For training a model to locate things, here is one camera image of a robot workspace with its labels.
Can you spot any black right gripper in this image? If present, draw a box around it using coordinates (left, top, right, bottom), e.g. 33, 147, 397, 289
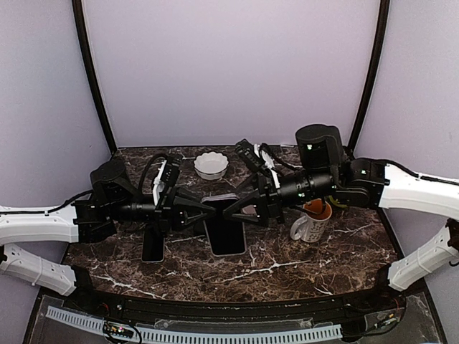
222, 166, 338, 226

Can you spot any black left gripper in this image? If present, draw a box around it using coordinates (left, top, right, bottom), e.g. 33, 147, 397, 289
108, 185, 217, 238

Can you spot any clear phone case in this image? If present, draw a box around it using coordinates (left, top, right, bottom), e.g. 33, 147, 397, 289
200, 193, 249, 257

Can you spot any silver smartphone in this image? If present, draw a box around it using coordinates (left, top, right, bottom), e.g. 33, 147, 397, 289
141, 226, 164, 263

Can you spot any black phone case with ring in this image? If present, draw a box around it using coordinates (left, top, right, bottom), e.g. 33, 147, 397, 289
201, 193, 239, 203

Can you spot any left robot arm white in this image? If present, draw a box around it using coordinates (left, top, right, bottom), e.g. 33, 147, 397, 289
1, 156, 216, 312

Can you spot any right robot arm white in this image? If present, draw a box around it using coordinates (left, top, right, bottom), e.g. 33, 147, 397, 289
223, 124, 458, 311

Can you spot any white scalloped ceramic bowl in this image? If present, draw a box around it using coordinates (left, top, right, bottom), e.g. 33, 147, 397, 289
194, 151, 229, 181

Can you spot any white patterned mug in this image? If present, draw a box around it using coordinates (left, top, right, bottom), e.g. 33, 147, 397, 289
290, 199, 332, 243

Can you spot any green bowl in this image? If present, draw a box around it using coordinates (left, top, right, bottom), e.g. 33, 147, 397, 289
328, 196, 349, 209

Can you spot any green circuit board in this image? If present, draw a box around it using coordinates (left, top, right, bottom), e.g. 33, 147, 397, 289
103, 321, 134, 339

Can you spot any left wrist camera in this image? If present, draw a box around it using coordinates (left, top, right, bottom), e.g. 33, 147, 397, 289
138, 153, 182, 206

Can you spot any white slotted cable duct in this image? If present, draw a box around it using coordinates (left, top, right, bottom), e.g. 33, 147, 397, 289
45, 306, 343, 343

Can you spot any black front rail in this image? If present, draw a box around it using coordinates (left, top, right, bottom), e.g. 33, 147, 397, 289
65, 260, 431, 322

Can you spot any black frame post left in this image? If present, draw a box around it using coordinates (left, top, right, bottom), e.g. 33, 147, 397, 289
71, 0, 118, 155

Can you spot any black frame post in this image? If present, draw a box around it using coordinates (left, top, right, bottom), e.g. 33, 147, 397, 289
71, 0, 118, 155
347, 0, 391, 153

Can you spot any black frame post right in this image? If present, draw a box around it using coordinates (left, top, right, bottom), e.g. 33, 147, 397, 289
347, 0, 391, 153

